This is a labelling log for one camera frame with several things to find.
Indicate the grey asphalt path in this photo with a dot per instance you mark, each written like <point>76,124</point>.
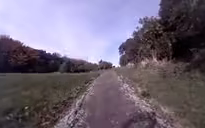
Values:
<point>106,100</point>

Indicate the pale gravel strip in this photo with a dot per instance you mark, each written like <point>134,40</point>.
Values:
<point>141,103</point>
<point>75,113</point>

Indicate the grass verge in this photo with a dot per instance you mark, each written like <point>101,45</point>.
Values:
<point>176,90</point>

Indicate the wood of autumn trees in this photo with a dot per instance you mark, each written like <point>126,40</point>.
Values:
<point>23,56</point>

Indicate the row of dark trees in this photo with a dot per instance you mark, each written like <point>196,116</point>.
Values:
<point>176,33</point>

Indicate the grass field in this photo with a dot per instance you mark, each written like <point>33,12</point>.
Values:
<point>26,93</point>

